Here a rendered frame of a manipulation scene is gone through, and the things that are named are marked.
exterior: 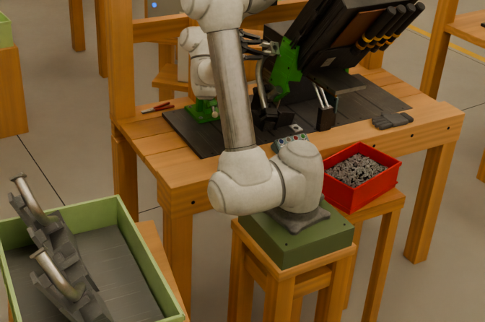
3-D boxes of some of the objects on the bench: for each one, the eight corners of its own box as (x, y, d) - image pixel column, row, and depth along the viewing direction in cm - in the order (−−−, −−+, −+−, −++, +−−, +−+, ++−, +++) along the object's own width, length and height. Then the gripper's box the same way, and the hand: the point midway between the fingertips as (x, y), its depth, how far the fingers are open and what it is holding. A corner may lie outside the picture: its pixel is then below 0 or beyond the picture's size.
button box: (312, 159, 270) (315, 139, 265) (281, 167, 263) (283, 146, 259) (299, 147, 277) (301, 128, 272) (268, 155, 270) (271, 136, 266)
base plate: (412, 111, 309) (413, 107, 308) (203, 162, 260) (203, 158, 259) (357, 76, 340) (358, 73, 339) (162, 116, 291) (162, 112, 290)
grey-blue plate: (335, 125, 288) (339, 97, 281) (332, 127, 287) (335, 98, 280) (322, 116, 295) (327, 88, 288) (319, 117, 294) (322, 89, 287)
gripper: (234, 58, 261) (282, 63, 274) (230, 22, 265) (277, 29, 278) (225, 65, 267) (272, 70, 280) (220, 29, 271) (267, 36, 284)
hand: (268, 49), depth 277 cm, fingers closed on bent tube, 3 cm apart
